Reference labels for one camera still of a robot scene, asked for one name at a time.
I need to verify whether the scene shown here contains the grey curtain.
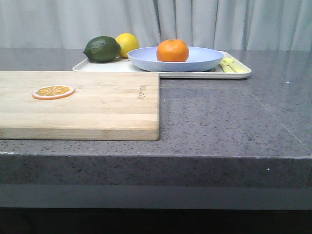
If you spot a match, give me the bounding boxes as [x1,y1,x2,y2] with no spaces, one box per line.
[0,0,312,51]

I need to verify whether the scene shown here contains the orange mandarin fruit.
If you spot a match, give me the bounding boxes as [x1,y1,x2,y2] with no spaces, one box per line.
[156,39,189,62]

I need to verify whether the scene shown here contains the light blue plate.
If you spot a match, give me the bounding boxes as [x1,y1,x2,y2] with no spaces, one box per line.
[128,47,224,72]

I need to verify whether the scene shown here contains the wooden cutting board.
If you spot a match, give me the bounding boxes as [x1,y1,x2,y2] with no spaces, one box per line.
[0,71,159,141]

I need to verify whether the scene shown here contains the orange slice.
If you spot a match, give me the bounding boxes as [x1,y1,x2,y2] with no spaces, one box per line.
[31,85,75,100]

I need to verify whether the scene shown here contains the white rectangular tray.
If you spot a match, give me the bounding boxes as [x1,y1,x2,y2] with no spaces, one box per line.
[72,51,252,79]

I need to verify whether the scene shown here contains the yellow lemon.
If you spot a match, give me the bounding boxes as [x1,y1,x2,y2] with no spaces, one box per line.
[116,33,139,58]

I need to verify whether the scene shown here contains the yellow peel pieces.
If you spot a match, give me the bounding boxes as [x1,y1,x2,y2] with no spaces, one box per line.
[219,58,248,73]

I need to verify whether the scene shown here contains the green lime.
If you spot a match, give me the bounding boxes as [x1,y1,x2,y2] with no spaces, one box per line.
[83,36,120,62]

